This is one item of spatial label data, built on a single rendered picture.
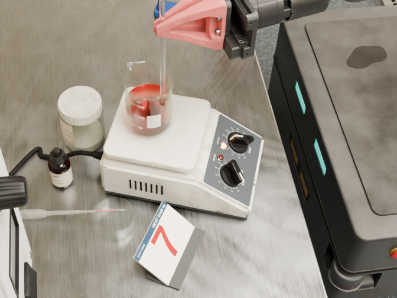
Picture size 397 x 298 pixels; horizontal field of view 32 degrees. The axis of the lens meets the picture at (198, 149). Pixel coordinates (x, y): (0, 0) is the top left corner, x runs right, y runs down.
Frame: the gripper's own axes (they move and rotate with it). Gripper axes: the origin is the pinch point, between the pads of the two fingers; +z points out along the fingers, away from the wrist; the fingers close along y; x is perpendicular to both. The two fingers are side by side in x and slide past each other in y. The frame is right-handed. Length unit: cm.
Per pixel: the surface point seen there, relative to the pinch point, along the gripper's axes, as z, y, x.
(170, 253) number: 4.4, 14.2, 24.1
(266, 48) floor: -66, -84, 101
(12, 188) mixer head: 19.8, 35.4, -27.1
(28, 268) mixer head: 20.3, 34.3, -18.4
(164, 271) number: 6.0, 16.2, 24.3
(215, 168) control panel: -4.5, 7.0, 19.6
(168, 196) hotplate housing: 1.9, 7.0, 22.7
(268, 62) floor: -64, -78, 101
